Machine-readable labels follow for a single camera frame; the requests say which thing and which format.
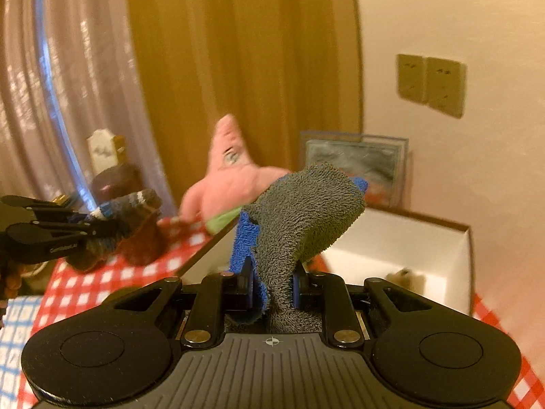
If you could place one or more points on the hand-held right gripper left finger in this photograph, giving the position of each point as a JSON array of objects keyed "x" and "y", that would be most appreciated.
[{"x": 250, "y": 285}]

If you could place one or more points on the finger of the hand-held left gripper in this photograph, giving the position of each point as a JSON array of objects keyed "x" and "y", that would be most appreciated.
[
  {"x": 51, "y": 212},
  {"x": 47, "y": 240}
]

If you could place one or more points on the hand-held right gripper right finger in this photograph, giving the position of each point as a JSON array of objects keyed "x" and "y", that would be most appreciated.
[{"x": 296, "y": 292}]

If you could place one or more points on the blue and grey towel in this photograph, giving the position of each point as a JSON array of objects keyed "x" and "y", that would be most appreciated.
[{"x": 302, "y": 221}]

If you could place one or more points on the dark striped sock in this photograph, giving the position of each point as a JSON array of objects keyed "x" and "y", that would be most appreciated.
[{"x": 127, "y": 208}]

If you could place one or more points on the white fluffy scrunchie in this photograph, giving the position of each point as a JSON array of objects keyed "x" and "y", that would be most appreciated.
[{"x": 404, "y": 277}]

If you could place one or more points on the brown cardboard box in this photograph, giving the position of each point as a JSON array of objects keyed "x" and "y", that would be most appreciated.
[{"x": 396, "y": 243}]

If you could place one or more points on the person's left hand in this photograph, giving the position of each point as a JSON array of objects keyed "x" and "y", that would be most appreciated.
[{"x": 12, "y": 281}]

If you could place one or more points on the brown cylindrical canister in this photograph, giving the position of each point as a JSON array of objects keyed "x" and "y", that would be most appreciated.
[{"x": 115, "y": 179}]

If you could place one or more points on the red white checkered tablecloth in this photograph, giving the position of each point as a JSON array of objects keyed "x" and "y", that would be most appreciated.
[{"x": 140, "y": 272}]

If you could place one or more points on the blue white checked cloth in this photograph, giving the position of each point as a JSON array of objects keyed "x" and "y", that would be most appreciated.
[{"x": 19, "y": 341}]

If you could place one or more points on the pink star plush toy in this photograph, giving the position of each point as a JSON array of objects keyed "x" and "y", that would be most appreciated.
[{"x": 230, "y": 179}]

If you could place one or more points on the sheer pale curtain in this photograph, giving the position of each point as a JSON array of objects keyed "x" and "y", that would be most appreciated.
[{"x": 64, "y": 72}]

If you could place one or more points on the framed grey picture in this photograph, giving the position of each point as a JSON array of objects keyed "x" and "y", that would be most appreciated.
[{"x": 374, "y": 166}]

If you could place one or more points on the mustard yellow curtain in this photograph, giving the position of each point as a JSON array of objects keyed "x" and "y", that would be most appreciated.
[{"x": 247, "y": 51}]

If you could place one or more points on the beige wall socket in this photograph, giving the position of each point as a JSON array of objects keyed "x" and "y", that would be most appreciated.
[
  {"x": 446, "y": 87},
  {"x": 411, "y": 77}
]

